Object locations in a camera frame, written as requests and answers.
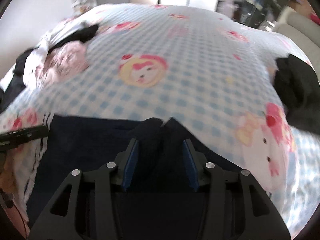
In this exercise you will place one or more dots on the folded black garment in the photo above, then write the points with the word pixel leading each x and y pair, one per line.
pixel 297 90

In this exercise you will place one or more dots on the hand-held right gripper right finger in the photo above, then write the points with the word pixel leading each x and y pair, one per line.
pixel 190 165

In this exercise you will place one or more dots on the grey padded bed headboard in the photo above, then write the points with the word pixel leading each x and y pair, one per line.
pixel 300 27

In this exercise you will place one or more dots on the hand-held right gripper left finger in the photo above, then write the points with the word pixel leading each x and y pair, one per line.
pixel 130 165

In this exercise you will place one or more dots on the pink garment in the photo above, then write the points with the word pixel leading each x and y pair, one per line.
pixel 65 60

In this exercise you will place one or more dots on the blue checked cartoon printed blanket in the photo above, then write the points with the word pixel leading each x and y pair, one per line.
pixel 187 92

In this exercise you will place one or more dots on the navy garment with white trim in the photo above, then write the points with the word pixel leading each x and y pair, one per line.
pixel 87 142

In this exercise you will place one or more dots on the glass display cabinet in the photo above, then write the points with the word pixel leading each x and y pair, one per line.
pixel 250 2

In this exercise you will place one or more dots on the white shelf rack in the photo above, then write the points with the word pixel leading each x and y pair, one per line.
pixel 83 0

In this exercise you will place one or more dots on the dark navy garment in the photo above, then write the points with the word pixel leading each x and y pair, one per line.
pixel 12 85

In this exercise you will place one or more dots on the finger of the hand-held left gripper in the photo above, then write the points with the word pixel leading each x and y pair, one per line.
pixel 25 136

